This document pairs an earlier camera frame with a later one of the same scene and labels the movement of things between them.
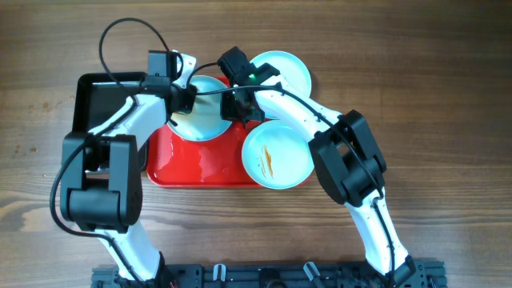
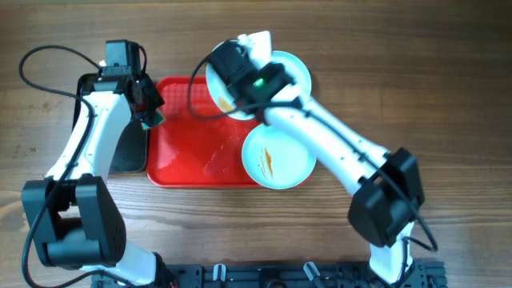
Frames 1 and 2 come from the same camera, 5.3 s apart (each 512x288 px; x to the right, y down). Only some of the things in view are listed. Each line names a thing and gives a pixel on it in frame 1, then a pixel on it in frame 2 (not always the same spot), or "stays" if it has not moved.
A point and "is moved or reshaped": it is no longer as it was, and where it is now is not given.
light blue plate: (205, 122) is moved or reshaped
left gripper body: (187, 95) → (153, 98)
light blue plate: (277, 154) stays
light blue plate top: (290, 68) stays
